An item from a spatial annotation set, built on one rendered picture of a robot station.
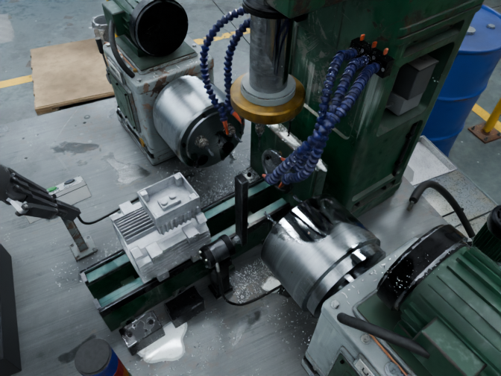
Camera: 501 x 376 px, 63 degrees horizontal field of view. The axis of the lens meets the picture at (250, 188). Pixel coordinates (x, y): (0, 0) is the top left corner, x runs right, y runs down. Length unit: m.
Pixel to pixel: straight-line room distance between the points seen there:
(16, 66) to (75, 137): 2.23
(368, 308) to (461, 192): 1.44
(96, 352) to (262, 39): 0.66
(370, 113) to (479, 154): 2.17
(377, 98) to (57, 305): 1.04
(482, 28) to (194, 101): 1.74
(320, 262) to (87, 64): 2.84
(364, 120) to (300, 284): 0.43
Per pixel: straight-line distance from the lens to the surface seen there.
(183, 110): 1.25
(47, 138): 1.82
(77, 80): 3.32
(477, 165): 3.07
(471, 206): 2.18
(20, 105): 3.50
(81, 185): 1.20
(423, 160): 2.35
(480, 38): 2.48
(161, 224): 1.01
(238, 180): 0.89
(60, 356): 1.27
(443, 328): 0.72
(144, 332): 1.16
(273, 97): 0.94
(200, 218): 1.04
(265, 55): 0.89
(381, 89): 0.99
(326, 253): 0.91
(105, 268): 1.21
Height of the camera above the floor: 1.92
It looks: 50 degrees down
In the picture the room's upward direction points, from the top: 1 degrees clockwise
